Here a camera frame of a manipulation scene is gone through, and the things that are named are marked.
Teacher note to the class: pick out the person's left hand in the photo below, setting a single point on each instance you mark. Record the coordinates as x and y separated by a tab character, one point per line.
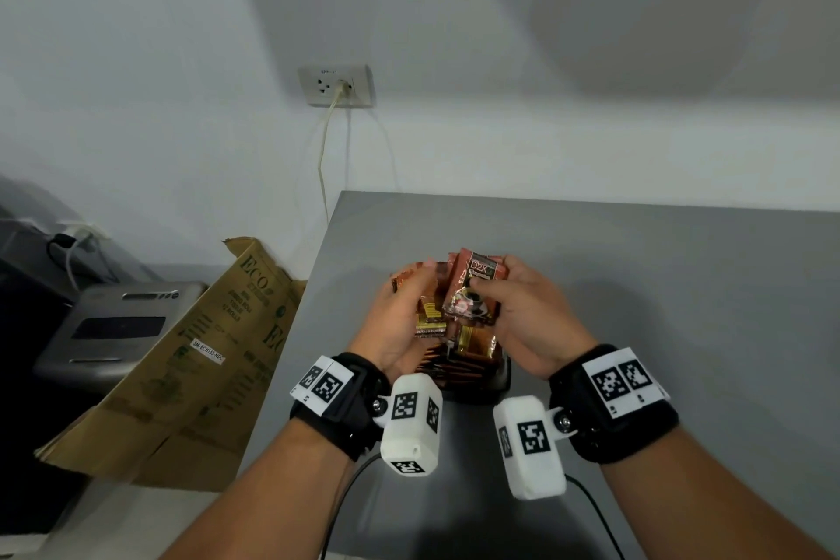
387	336

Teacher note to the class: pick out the person's right hand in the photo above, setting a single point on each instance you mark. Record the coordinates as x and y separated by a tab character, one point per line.
545	330

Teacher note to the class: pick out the black tray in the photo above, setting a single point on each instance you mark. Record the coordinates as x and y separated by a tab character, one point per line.
505	379

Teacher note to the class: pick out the pile of orange coffee sachets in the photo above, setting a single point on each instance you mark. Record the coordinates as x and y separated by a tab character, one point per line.
476	343

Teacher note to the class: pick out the person's right forearm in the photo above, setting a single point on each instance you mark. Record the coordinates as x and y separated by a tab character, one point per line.
689	507

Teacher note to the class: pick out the person's left forearm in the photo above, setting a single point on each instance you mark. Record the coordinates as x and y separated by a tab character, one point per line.
262	500

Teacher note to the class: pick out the black wristband with marker tags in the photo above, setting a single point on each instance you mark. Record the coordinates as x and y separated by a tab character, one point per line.
617	415
344	405

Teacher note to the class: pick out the brown cardboard box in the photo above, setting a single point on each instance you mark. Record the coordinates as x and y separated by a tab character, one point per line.
177	402

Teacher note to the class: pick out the grey appliance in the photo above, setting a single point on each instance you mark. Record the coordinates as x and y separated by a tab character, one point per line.
111	330

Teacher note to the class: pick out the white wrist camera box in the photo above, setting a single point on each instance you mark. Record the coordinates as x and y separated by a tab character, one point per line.
531	458
410	431

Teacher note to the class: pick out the white wall socket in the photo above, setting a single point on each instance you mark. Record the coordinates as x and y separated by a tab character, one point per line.
318	86

